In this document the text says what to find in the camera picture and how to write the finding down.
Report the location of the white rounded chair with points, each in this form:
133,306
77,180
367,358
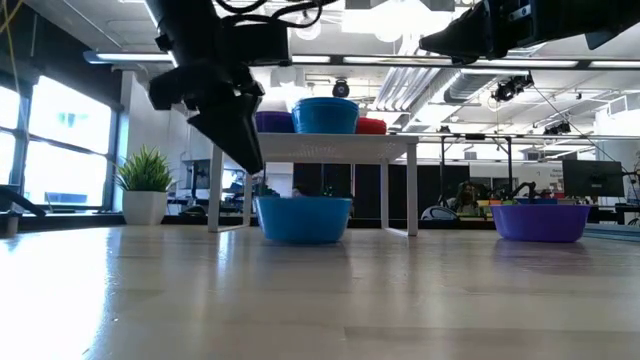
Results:
439,213

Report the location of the black hanging camera rig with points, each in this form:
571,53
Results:
512,87

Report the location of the black computer monitor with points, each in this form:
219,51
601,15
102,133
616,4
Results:
200,175
592,177

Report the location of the long ceiling light bar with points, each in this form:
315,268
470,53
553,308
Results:
130,56

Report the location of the person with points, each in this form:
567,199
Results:
467,194

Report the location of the black background robot arm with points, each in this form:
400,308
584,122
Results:
525,187

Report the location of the blue plastic mini bowl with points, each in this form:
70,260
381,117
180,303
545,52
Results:
325,122
302,220
325,101

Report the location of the black ceiling device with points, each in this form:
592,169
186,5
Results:
557,129

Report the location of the black framed window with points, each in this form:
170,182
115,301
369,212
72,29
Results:
65,150

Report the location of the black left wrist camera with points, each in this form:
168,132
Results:
260,44

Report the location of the white perforated metal shelf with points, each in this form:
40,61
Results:
325,147

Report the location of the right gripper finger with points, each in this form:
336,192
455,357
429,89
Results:
465,35

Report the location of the red plastic mini bowl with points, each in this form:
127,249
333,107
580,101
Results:
372,128
372,120

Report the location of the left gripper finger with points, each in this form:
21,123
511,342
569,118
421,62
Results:
225,135
254,135

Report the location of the black background gantry frame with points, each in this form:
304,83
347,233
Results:
442,165

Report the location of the black round ceiling camera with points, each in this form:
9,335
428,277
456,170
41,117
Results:
341,89

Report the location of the green plant in white pot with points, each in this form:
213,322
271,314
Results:
145,200

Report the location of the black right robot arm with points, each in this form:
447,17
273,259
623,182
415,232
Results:
590,15

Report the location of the purple plastic mini bowl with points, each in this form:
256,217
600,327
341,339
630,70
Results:
540,225
275,125
272,113

